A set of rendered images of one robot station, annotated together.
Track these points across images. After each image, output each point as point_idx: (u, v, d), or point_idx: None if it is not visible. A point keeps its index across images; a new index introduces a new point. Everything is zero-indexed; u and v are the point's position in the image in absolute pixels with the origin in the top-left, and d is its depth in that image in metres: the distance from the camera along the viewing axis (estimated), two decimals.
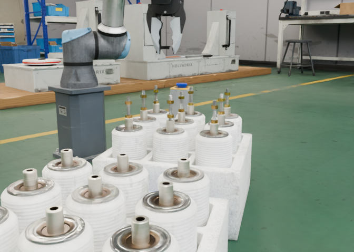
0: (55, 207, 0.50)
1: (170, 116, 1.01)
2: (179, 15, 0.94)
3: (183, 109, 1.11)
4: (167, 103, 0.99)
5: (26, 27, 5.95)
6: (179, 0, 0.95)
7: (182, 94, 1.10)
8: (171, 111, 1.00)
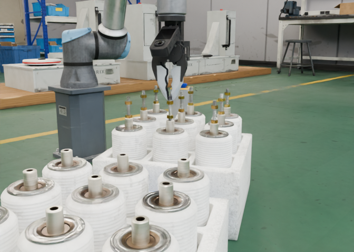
0: (55, 207, 0.50)
1: (171, 118, 1.00)
2: (180, 64, 0.96)
3: (183, 109, 1.11)
4: (170, 103, 1.01)
5: (26, 27, 5.95)
6: (183, 48, 0.97)
7: (182, 94, 1.10)
8: (169, 112, 1.00)
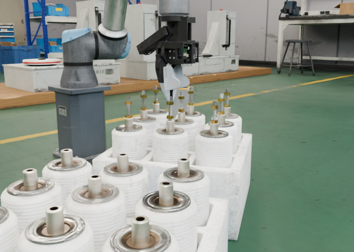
0: (55, 207, 0.50)
1: (171, 117, 1.01)
2: (158, 64, 0.96)
3: (183, 109, 1.11)
4: (166, 104, 1.00)
5: (26, 27, 5.95)
6: (164, 49, 0.94)
7: (182, 94, 1.10)
8: (171, 112, 1.00)
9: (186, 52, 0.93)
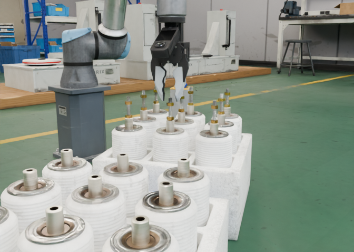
0: (55, 207, 0.50)
1: (173, 119, 1.01)
2: (182, 64, 0.96)
3: (183, 109, 1.11)
4: (166, 105, 1.00)
5: (26, 27, 5.95)
6: (183, 49, 0.97)
7: (182, 94, 1.10)
8: (171, 114, 1.00)
9: None
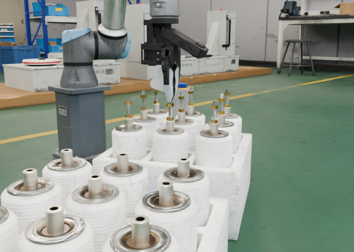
0: (55, 207, 0.50)
1: (173, 120, 1.00)
2: (178, 65, 1.00)
3: (183, 109, 1.11)
4: (168, 105, 1.01)
5: (26, 27, 5.95)
6: None
7: (182, 94, 1.10)
8: (169, 114, 1.00)
9: None
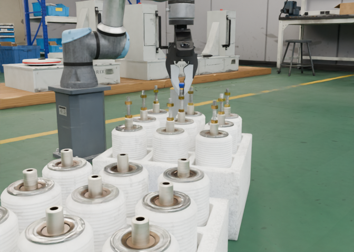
0: (55, 207, 0.50)
1: (172, 120, 1.00)
2: (193, 63, 1.08)
3: (182, 108, 1.13)
4: (168, 105, 1.01)
5: (26, 27, 5.95)
6: None
7: (182, 94, 1.11)
8: (169, 114, 1.00)
9: None
